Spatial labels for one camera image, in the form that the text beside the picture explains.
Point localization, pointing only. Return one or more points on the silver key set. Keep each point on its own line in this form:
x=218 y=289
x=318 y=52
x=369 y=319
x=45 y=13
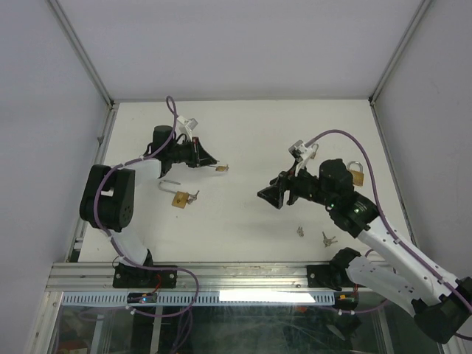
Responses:
x=300 y=231
x=328 y=241
x=192 y=197

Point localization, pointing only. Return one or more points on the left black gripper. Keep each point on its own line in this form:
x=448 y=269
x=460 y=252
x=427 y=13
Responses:
x=200 y=157

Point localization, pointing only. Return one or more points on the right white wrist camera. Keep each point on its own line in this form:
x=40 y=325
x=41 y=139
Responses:
x=301 y=153

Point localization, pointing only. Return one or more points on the large brass padlock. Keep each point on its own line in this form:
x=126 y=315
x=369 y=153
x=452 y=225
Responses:
x=357 y=171
x=180 y=198

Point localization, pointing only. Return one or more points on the aluminium front rail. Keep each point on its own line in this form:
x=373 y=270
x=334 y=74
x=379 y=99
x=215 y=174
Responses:
x=212 y=276

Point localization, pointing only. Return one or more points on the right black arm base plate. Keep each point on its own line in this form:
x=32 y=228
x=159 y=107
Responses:
x=327 y=275

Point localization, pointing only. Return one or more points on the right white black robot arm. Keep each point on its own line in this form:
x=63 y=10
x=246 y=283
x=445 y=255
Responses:
x=438 y=301

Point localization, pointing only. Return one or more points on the slotted grey cable duct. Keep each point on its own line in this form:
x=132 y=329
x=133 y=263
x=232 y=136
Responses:
x=206 y=298

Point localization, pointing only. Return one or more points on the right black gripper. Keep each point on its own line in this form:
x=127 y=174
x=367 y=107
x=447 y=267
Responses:
x=285 y=181

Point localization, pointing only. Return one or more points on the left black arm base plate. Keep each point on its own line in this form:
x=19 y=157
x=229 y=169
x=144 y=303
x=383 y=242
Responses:
x=126 y=276

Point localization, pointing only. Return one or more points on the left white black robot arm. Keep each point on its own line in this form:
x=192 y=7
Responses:
x=107 y=203

